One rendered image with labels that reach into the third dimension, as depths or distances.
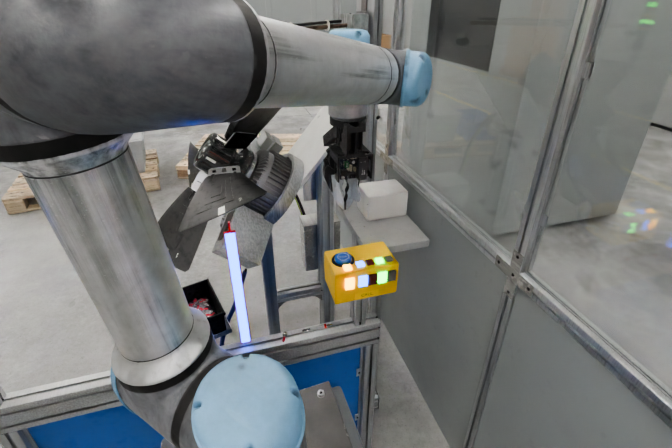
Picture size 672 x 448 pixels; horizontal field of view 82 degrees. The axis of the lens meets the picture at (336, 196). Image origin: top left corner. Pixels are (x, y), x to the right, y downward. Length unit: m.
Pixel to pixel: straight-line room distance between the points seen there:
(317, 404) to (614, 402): 0.61
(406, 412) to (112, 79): 1.85
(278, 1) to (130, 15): 6.34
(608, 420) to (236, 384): 0.81
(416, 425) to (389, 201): 0.99
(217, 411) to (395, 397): 1.58
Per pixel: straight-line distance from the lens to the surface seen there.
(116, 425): 1.23
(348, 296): 0.94
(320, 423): 0.72
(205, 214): 0.96
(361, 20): 1.49
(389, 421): 1.94
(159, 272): 0.45
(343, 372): 1.21
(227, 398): 0.48
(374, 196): 1.45
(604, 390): 1.05
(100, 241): 0.41
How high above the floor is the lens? 1.63
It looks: 27 degrees down
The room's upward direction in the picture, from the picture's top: straight up
